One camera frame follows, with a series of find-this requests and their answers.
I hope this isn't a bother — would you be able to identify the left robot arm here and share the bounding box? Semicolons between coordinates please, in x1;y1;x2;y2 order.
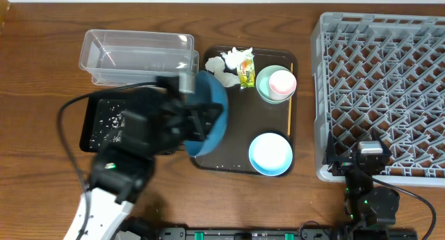
65;72;228;239

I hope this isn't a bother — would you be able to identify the grey dishwasher rack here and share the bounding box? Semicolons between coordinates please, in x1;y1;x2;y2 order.
311;12;444;187

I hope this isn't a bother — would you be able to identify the pink cup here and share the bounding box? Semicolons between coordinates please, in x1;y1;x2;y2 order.
268;70;297;101

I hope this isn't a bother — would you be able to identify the crumpled white tissue top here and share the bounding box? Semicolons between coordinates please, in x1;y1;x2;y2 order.
220;47;254;70

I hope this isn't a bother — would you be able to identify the green bowl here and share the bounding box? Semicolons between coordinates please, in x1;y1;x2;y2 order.
256;65;290;104

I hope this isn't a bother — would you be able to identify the pile of rice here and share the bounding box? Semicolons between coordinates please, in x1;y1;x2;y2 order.
89;99;127;149

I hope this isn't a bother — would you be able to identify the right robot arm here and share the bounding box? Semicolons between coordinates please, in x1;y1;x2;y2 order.
323;134;400;239

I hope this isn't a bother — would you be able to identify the dark brown serving tray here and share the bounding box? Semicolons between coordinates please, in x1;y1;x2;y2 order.
191;45;298;175

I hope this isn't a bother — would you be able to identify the dark blue plate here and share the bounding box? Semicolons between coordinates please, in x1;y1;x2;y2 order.
184;71;229;157

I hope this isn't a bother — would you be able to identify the crumpled white tissue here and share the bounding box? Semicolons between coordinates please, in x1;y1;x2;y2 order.
220;47;254;70
205;56;241;88

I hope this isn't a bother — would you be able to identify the yellow green snack wrapper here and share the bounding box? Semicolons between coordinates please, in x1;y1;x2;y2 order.
237;57;256;88

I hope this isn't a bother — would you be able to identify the white light-blue small bowl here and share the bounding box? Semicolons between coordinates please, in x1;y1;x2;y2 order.
248;132;293;177

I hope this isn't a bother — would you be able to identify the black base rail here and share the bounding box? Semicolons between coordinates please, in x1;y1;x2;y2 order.
118;218;418;240

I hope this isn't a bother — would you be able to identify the wooden chopstick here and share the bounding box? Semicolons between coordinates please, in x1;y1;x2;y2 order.
287;63;293;137

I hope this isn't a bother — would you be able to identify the clear plastic bin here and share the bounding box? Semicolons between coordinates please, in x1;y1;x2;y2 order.
79;29;199;86

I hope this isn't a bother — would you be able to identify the crumpled white tissue left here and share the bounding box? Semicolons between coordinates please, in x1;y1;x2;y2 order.
205;56;241;88

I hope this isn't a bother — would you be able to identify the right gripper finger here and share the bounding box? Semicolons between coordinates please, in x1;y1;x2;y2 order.
323;131;337;163
371;129;391;153

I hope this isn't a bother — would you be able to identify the black waste tray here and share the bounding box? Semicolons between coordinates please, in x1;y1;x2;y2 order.
79;90;181;156

